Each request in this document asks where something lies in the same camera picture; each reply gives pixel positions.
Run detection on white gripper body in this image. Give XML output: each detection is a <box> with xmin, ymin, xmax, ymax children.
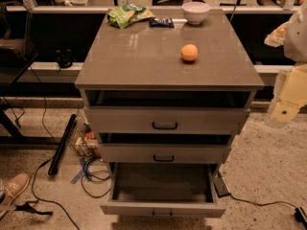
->
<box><xmin>266</xmin><ymin>70</ymin><xmax>296</xmax><ymax>128</ymax></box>

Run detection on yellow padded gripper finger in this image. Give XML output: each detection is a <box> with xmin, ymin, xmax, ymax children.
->
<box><xmin>280</xmin><ymin>64</ymin><xmax>307</xmax><ymax>116</ymax></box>

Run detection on grey bottom drawer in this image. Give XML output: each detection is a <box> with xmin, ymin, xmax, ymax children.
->
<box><xmin>101</xmin><ymin>163</ymin><xmax>224</xmax><ymax>219</ymax></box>

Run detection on grey drawer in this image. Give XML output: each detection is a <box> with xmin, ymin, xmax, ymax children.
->
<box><xmin>101</xmin><ymin>163</ymin><xmax>224</xmax><ymax>219</ymax></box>
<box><xmin>84</xmin><ymin>106</ymin><xmax>249</xmax><ymax>134</ymax></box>
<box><xmin>99</xmin><ymin>144</ymin><xmax>231</xmax><ymax>164</ymax></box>

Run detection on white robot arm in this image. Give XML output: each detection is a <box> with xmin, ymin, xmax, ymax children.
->
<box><xmin>265</xmin><ymin>2</ymin><xmax>307</xmax><ymax>128</ymax></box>

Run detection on grey drawer cabinet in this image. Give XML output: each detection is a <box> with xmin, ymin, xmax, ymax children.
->
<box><xmin>74</xmin><ymin>8</ymin><xmax>266</xmax><ymax>165</ymax></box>

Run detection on grey middle drawer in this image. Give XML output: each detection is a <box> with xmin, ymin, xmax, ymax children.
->
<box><xmin>99</xmin><ymin>144</ymin><xmax>231</xmax><ymax>164</ymax></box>

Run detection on grey top drawer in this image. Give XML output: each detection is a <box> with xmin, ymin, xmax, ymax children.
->
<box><xmin>84</xmin><ymin>106</ymin><xmax>249</xmax><ymax>134</ymax></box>

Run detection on black power adapter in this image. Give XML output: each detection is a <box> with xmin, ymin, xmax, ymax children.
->
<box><xmin>214</xmin><ymin>177</ymin><xmax>230</xmax><ymax>197</ymax></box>

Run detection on orange fruit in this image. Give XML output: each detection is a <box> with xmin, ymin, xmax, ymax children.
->
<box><xmin>181</xmin><ymin>44</ymin><xmax>199</xmax><ymax>61</ymax></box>

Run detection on white bowl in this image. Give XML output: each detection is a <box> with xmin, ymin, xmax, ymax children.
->
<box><xmin>181</xmin><ymin>2</ymin><xmax>211</xmax><ymax>25</ymax></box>

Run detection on dark blue snack packet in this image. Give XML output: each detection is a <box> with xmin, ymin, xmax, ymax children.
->
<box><xmin>149</xmin><ymin>18</ymin><xmax>174</xmax><ymax>28</ymax></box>

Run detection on green chip bag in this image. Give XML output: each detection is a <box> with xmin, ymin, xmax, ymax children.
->
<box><xmin>107</xmin><ymin>4</ymin><xmax>155</xmax><ymax>29</ymax></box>

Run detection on colourful snack box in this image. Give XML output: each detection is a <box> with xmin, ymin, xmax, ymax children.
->
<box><xmin>74</xmin><ymin>131</ymin><xmax>100</xmax><ymax>157</ymax></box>

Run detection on black headphones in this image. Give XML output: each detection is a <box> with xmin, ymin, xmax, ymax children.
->
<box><xmin>55</xmin><ymin>49</ymin><xmax>75</xmax><ymax>69</ymax></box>

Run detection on black tube on floor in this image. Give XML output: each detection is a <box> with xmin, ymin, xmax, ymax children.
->
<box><xmin>48</xmin><ymin>114</ymin><xmax>77</xmax><ymax>176</ymax></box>

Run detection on tan shoe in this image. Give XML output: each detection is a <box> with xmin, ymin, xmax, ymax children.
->
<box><xmin>0</xmin><ymin>172</ymin><xmax>30</xmax><ymax>207</ymax></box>

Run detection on black chair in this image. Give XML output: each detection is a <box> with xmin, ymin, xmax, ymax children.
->
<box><xmin>0</xmin><ymin>1</ymin><xmax>37</xmax><ymax>85</ymax></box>

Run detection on black floor cable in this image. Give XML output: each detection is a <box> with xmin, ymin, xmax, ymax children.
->
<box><xmin>30</xmin><ymin>156</ymin><xmax>81</xmax><ymax>230</ymax></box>

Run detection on black strap on floor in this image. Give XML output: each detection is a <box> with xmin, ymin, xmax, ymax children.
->
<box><xmin>13</xmin><ymin>200</ymin><xmax>54</xmax><ymax>217</ymax></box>

